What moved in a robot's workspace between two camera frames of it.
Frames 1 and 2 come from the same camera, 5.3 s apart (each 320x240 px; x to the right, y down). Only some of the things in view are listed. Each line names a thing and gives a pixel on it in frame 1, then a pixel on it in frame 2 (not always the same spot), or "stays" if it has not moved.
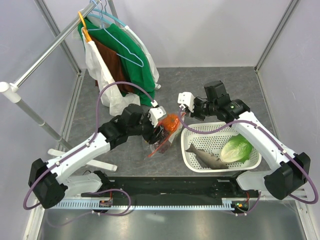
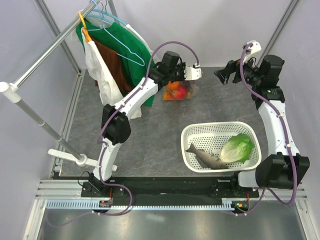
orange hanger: [85, 31] stays
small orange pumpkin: [171, 122] -> [173, 85]
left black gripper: [151, 137] -> [182, 67]
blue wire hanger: [103, 28] stays
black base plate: [206, 189] stays
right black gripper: [195, 114] -> [232, 66]
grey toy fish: [207, 160] stays
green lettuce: [236, 149] stays
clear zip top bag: [172, 124] -> [180, 90]
